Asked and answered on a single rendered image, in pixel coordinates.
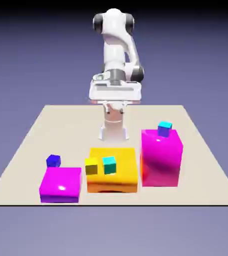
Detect large yellow box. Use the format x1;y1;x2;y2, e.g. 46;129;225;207
86;147;138;194

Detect small yellow cube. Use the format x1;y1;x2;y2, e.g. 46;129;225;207
84;157;99;176

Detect small cyan and blue cube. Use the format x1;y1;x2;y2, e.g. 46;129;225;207
157;120;173;138

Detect small teal cube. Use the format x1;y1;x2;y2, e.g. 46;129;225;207
102;156;117;175

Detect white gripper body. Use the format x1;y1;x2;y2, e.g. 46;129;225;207
88;79;142;106

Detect tall magenta box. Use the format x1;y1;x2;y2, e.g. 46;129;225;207
140;128;184;188

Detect low magenta box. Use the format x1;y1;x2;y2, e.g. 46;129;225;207
38;166;82;204

